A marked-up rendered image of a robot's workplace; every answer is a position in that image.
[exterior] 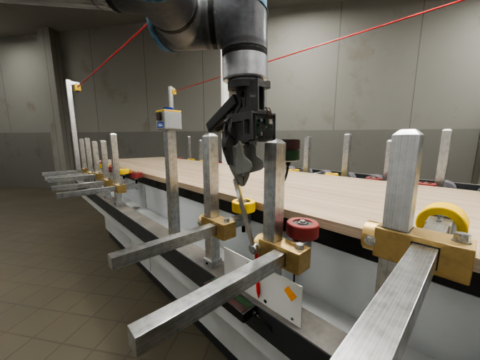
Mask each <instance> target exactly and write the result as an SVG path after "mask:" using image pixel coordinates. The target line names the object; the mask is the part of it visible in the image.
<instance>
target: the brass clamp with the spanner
mask: <svg viewBox="0 0 480 360"><path fill-rule="evenodd" d="M255 242H256V243H258V244H259V246H260V247H261V251H260V252H258V253H259V257H260V256H263V255H264V254H267V253H269V252H270V251H273V250H274V249H276V250H278V251H280V252H283V253H285V266H284V267H282V269H285V270H287V271H289V272H291V273H293V274H295V275H297V276H299V275H300V274H302V273H304V272H305V271H306V270H307V269H309V268H310V261H311V247H308V246H304V250H303V251H297V250H296V249H295V246H296V242H295V241H291V240H288V239H285V238H283V239H281V240H279V241H277V242H275V243H273V242H271V241H268V240H266V239H263V234H258V235H257V236H256V238H255V239H254V243H255Z"/></svg>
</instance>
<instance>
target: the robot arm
mask: <svg viewBox="0 0 480 360"><path fill-rule="evenodd" d="M0 3H8V4H27V5H37V6H57V7H67V8H78V9H97V10H107V11H113V12H115V13H123V14H140V15H145V16H146V21H147V24H148V28H149V31H150V34H151V37H152V39H153V40H154V41H155V44H156V45H157V46H158V47H159V48H160V49H161V50H163V51H170V52H175V53H176V52H180V51H199V50H215V49H218V50H220V49H221V51H222V77H223V82H224V83H225V84H228V91H229V92H231V93H235V94H232V95H231V96H230V98H229V99H228V100H227V101H226V102H225V103H224V104H223V106H222V107H221V108H220V109H219V110H218V111H217V112H216V113H215V114H214V115H213V116H212V117H211V118H210V119H209V121H208V122H207V123H206V127H207V129H208V132H215V133H222V140H221V145H222V150H223V153H224V156H225V159H226V162H227V164H228V165H229V168H230V169H231V172H232V174H233V175H234V178H235V179H236V181H237V182H238V184H239V185H240V186H245V185H246V183H247V181H248V179H249V175H250V173H251V172H255V171H259V170H262V169H263V167H264V161H263V160H262V159H260V158H259V157H258V156H257V154H256V143H257V141H258V142H263V141H273V140H276V114H273V113H272V112H271V109H270V108H269V110H270V111H268V109H267V108H268V107H265V90H267V89H270V88H271V82H270V81H267V17H268V15H269V11H268V9H267V0H0ZM265 109H266V110H265ZM273 125H274V134H273ZM239 141H241V143H242V144H244V145H242V144H237V143H238V142H239Z"/></svg>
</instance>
